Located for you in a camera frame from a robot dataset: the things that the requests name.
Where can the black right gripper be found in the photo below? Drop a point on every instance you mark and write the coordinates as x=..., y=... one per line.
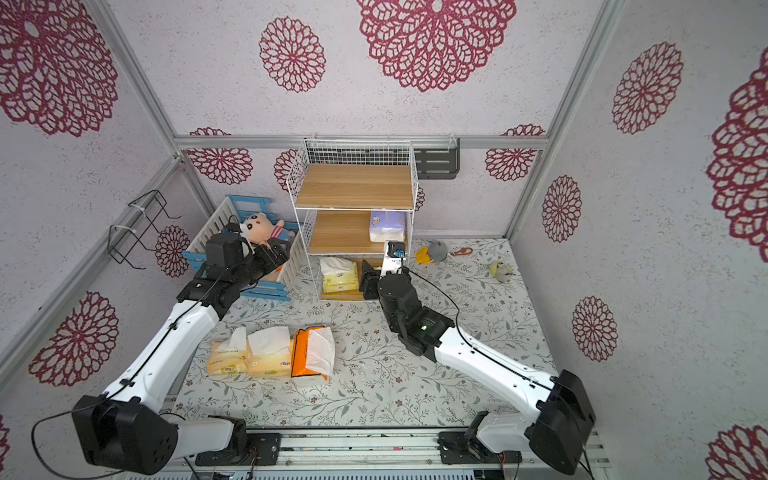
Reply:
x=370, y=282

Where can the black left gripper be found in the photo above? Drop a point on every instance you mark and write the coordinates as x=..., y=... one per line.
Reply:
x=272, y=262

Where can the purple tissue pack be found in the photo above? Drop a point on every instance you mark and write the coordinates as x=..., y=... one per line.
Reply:
x=387, y=226

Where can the orange tissue pack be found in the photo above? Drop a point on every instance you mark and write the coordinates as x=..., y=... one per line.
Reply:
x=313, y=356

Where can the yellow tissue pack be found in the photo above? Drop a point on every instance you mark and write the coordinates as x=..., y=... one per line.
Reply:
x=270, y=353
x=230, y=356

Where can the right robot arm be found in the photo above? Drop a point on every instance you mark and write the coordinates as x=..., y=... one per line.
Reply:
x=554, y=416

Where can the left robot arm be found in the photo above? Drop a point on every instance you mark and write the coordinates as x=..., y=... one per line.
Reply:
x=122, y=428

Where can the green tissue pack left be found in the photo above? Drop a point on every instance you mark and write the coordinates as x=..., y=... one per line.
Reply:
x=338, y=275

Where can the plush doll blue shorts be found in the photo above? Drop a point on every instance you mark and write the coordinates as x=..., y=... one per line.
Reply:
x=258, y=229

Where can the blue white toy crib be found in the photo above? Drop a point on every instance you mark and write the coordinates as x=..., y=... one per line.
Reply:
x=221, y=242

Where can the grey yellow plush toy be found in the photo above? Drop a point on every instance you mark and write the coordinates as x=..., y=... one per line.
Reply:
x=434, y=252

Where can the red scissors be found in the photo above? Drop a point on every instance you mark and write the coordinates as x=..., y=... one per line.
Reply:
x=463, y=251

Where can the small yellow grey plush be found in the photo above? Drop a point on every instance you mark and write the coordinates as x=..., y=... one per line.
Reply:
x=502, y=272

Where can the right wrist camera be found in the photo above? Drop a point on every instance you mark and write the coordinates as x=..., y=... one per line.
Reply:
x=395, y=255

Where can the white wire wooden shelf rack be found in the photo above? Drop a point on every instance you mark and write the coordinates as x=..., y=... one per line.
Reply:
x=335, y=185

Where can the black wire wall rack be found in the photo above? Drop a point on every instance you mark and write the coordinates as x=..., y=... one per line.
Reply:
x=144, y=212

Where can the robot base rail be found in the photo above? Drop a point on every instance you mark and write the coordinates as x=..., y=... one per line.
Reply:
x=377, y=453

